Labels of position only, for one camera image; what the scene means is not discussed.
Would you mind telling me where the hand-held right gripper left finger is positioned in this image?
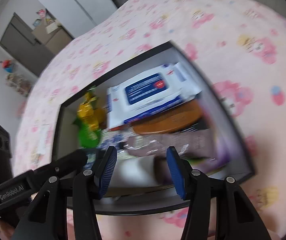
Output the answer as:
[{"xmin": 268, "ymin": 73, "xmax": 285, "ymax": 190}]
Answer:
[{"xmin": 14, "ymin": 146, "xmax": 117, "ymax": 240}]

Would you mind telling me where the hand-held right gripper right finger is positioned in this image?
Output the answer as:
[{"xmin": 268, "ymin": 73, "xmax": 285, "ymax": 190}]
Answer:
[{"xmin": 167, "ymin": 146, "xmax": 277, "ymax": 240}]

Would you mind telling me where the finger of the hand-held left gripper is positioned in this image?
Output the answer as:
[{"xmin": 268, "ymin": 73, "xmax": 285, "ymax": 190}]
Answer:
[{"xmin": 31, "ymin": 150, "xmax": 88, "ymax": 193}]

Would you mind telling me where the brown cream tube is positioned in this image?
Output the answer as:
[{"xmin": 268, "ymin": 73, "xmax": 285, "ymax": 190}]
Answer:
[{"xmin": 121, "ymin": 130, "xmax": 217, "ymax": 159}]

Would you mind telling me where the grey shoe box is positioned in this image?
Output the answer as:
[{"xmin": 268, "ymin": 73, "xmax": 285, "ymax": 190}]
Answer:
[{"xmin": 51, "ymin": 40, "xmax": 256, "ymax": 217}]

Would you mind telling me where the green snack packet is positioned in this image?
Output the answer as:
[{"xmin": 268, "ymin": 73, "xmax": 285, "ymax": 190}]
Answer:
[{"xmin": 73, "ymin": 120, "xmax": 102, "ymax": 149}]

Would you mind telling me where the dark printed packet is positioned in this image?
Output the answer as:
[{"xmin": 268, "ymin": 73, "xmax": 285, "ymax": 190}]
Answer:
[{"xmin": 183, "ymin": 140, "xmax": 233, "ymax": 174}]

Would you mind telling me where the brown wooden round lid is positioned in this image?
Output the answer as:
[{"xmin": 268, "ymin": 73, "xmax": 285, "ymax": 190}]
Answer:
[{"xmin": 133, "ymin": 101, "xmax": 205, "ymax": 134}]

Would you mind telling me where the yellow snack packet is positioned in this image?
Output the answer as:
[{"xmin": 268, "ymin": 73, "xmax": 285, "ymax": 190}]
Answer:
[{"xmin": 76, "ymin": 91, "xmax": 106, "ymax": 130}]

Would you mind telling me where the white wet wipes pack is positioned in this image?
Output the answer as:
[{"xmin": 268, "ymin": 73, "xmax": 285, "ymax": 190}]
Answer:
[{"xmin": 106, "ymin": 62, "xmax": 202, "ymax": 129}]

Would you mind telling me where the red toy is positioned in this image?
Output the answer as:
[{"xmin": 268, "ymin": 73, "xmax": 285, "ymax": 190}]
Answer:
[{"xmin": 0, "ymin": 59, "xmax": 16, "ymax": 72}]

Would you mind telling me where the grey door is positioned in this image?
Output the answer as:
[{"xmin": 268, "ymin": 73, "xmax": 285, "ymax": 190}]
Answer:
[{"xmin": 0, "ymin": 12, "xmax": 56, "ymax": 78}]

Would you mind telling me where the brown cabinet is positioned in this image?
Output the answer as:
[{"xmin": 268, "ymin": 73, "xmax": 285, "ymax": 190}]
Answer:
[{"xmin": 31, "ymin": 22, "xmax": 74, "ymax": 53}]

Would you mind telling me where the white handbag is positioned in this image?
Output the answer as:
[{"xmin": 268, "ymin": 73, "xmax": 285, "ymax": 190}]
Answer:
[{"xmin": 45, "ymin": 20, "xmax": 58, "ymax": 34}]

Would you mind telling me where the pink printed blanket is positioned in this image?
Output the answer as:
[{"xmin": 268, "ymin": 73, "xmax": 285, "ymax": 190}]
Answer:
[{"xmin": 13, "ymin": 0, "xmax": 286, "ymax": 240}]

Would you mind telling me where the white wardrobe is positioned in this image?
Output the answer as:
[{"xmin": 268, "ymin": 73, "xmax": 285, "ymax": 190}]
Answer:
[{"xmin": 26, "ymin": 0, "xmax": 119, "ymax": 38}]

